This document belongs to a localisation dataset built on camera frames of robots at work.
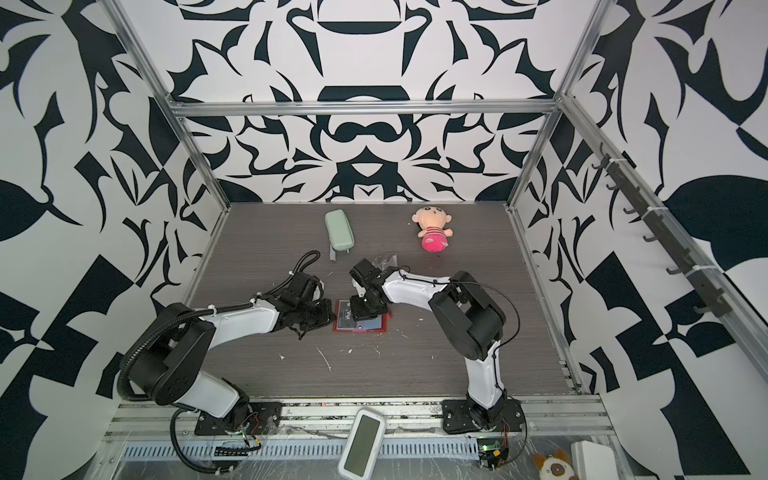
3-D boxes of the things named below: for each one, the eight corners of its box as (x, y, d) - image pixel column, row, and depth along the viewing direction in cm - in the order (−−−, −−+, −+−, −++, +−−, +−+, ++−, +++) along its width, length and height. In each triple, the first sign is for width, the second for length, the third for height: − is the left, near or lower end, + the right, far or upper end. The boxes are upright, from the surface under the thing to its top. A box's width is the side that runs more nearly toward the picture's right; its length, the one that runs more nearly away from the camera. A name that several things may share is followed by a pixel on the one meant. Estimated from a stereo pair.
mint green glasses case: (333, 253, 107) (332, 249, 105) (323, 216, 118) (322, 212, 116) (357, 247, 109) (357, 242, 107) (344, 211, 119) (344, 207, 117)
